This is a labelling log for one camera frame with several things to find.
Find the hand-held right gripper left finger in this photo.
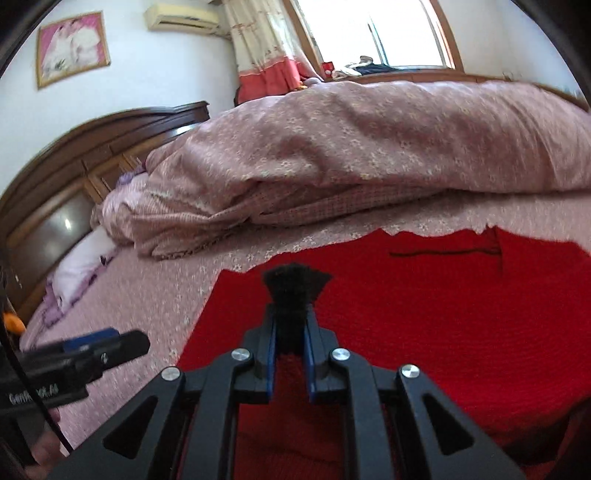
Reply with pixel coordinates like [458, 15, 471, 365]
[46, 302, 278, 480]

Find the wooden framed window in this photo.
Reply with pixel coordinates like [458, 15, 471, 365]
[281, 0, 465, 75]

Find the pink floral duvet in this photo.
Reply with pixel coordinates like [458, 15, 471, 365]
[90, 78, 591, 261]

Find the red knitted sweater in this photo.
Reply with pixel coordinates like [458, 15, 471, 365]
[178, 226, 589, 480]

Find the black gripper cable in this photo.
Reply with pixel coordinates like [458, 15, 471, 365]
[0, 249, 75, 457]

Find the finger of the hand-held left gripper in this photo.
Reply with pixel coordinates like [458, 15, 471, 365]
[73, 330, 151, 385]
[28, 327, 122, 359]

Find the dark wooden headboard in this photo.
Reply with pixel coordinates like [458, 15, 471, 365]
[0, 100, 211, 324]

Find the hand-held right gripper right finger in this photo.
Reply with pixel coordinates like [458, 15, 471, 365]
[302, 309, 527, 480]

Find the dark cloth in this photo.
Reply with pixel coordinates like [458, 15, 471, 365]
[355, 62, 398, 77]

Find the white pillow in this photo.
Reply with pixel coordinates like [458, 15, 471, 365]
[45, 228, 118, 315]

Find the cream wall air conditioner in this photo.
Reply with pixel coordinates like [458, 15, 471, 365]
[143, 2, 220, 32]

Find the purple ruffled pillow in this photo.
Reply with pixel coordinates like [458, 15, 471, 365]
[115, 166, 151, 190]

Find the cream and red curtain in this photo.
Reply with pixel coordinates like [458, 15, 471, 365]
[222, 0, 324, 104]

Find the framed wall photo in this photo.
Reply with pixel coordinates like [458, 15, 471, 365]
[36, 11, 112, 89]

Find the person's left hand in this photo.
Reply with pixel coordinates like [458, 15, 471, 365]
[32, 408, 63, 469]

